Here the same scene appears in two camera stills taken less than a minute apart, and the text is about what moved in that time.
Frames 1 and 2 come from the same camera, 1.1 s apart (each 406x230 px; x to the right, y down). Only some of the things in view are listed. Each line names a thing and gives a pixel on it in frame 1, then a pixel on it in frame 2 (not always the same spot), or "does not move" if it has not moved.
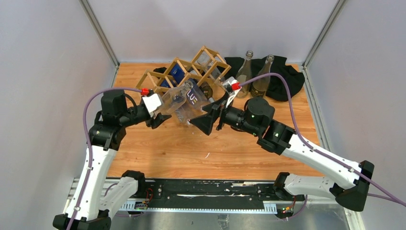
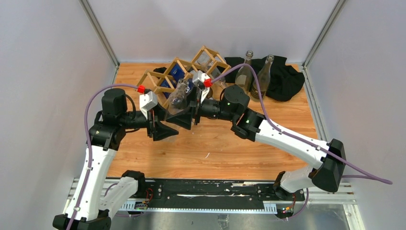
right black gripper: x=204 y=123 → x=184 y=119
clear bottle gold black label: x=243 y=75 does not move
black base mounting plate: x=212 y=190 does not move
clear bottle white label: x=259 y=88 does not move
